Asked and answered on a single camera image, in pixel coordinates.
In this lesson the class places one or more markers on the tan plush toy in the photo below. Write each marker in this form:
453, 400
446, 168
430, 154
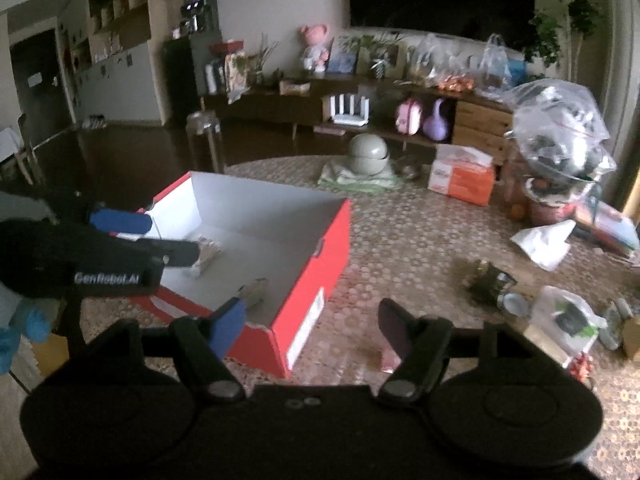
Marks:
631, 338

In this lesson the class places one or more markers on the pink pot with fruit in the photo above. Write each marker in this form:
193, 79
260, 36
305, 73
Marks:
546, 205

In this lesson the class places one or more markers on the glass jar with lid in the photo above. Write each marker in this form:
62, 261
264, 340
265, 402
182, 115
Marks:
206, 144

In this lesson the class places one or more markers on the purple vase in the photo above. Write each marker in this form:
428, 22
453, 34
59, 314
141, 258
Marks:
435, 126

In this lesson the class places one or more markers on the grey round ceramic jar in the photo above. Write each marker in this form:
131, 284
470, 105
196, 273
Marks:
367, 154

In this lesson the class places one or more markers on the red cardboard box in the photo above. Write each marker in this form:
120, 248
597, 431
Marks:
295, 238

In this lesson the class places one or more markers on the wooden tv cabinet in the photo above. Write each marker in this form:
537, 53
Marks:
393, 109

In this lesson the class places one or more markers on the small round tin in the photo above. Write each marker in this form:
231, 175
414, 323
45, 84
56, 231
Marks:
516, 304

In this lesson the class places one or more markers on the white paper sheet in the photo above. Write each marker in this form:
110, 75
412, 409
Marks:
546, 246

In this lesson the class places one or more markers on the pink backpack toy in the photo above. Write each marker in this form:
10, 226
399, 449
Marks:
409, 117

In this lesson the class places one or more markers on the white router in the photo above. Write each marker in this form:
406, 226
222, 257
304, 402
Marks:
346, 109

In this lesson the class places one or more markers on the blue gloved hand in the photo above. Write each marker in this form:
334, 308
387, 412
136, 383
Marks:
23, 317

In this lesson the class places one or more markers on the plastic bag with green item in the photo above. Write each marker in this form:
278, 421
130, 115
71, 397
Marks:
567, 319

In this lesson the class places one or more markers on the folded green white cloth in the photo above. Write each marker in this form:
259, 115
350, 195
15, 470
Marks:
336, 175

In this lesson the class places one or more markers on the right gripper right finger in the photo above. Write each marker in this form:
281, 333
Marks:
421, 344

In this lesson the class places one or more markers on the red keychain charm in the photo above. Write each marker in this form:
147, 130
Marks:
581, 366

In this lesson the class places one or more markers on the green potted tree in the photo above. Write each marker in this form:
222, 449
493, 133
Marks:
557, 31

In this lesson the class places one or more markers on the orange tissue box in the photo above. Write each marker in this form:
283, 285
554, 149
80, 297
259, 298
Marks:
463, 173

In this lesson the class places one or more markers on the dark side cabinet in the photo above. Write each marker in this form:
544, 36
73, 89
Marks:
185, 58

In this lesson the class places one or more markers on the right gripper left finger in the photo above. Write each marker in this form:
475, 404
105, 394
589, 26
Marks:
199, 345

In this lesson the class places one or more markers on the photo frame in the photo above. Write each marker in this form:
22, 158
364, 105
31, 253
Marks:
382, 56

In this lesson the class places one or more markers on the black snack packet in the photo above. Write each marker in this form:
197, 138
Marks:
488, 284

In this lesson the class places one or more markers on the bag of oranges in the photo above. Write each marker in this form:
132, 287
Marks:
454, 75

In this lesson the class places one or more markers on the pink plush bear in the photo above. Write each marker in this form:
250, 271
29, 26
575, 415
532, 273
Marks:
315, 54

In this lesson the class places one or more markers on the large clear plastic bag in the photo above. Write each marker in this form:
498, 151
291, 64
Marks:
559, 130

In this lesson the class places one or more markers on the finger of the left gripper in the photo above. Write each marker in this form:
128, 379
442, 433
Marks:
118, 221
161, 253

